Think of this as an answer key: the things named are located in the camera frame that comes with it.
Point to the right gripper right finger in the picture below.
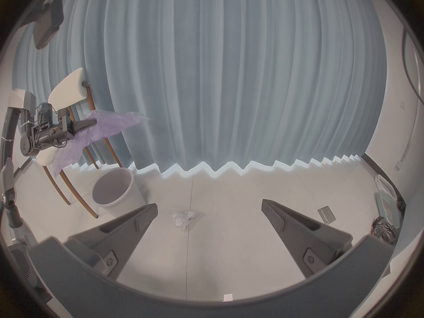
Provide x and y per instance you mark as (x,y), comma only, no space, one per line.
(309,243)

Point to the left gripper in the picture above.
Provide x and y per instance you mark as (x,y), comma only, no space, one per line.
(54,136)

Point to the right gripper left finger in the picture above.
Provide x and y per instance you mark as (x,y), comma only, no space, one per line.
(109,240)

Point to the purple plastic bag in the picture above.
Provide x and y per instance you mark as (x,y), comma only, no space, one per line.
(99,124)

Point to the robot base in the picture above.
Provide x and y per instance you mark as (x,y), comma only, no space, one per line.
(18,263)

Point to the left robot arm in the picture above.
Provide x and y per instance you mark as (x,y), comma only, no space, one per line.
(7,137)

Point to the white trash bin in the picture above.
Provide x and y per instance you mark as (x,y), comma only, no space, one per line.
(111,189)

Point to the white cushioned wooden chair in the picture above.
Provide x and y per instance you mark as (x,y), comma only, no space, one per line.
(69,86)

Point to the crumpled white paper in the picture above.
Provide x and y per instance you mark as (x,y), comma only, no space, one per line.
(184,220)

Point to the pale green plastic tub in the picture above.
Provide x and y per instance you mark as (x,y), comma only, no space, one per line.
(386,204)

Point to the blue-green curtain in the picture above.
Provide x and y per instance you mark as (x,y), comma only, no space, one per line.
(238,71)

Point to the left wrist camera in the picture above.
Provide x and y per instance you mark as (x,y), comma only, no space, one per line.
(44,112)

